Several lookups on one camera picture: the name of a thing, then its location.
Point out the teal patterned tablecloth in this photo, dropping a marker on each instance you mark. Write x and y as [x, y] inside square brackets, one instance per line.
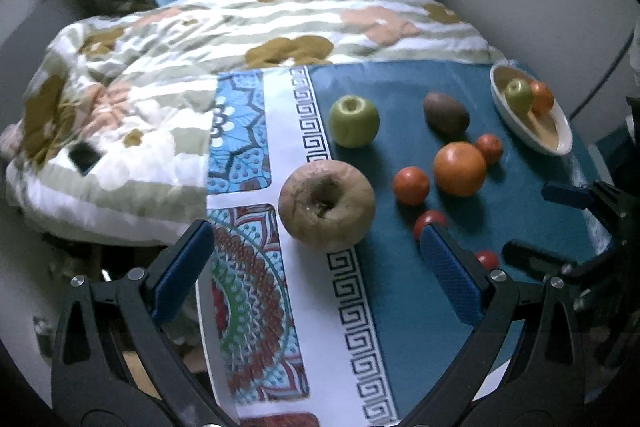
[400, 297]

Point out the floral striped duvet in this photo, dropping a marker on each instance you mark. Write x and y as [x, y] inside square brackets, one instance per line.
[150, 72]

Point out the medium orange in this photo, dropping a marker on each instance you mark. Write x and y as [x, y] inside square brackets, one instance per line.
[543, 97]

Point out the small green apple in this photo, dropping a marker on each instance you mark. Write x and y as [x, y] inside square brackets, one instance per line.
[517, 93]

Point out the small black rectangular object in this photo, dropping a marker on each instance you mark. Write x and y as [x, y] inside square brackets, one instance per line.
[81, 157]

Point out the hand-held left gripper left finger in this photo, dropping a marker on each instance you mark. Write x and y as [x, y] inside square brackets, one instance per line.
[185, 267]

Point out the white bowl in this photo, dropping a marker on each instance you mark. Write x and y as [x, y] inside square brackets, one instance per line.
[547, 132]

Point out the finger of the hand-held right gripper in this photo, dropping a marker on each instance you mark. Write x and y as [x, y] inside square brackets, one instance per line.
[565, 195]
[530, 252]

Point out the large beige wrinkled apple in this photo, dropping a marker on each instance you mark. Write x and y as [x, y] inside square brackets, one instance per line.
[327, 204]

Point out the large orange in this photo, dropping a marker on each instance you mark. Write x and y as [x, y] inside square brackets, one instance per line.
[460, 169]

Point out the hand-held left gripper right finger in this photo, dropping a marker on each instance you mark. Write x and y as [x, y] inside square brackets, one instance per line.
[450, 272]

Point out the brown kiwi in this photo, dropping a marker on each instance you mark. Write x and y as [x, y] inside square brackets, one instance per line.
[446, 113]

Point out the small red cherry tomato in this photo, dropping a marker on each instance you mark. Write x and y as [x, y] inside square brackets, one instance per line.
[486, 259]

